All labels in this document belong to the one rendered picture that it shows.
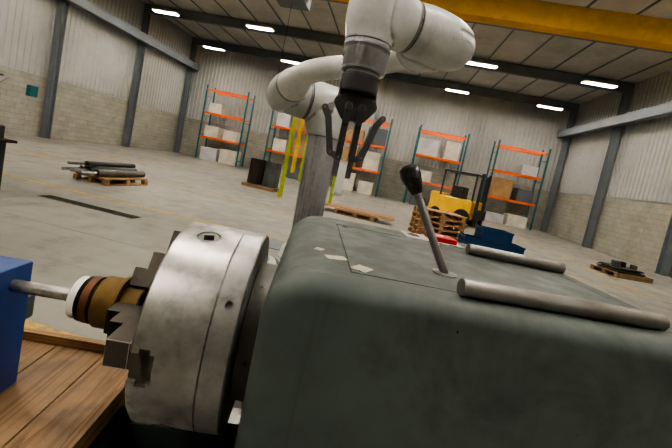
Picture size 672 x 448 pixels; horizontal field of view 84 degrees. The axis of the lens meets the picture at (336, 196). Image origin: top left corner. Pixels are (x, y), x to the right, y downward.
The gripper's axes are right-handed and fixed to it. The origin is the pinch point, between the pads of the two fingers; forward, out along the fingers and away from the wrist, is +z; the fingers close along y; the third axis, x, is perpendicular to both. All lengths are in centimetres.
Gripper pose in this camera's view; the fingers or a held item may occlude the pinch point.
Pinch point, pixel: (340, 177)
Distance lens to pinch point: 73.7
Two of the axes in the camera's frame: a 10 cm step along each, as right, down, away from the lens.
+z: -2.0, 9.8, 0.8
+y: -9.8, -2.0, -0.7
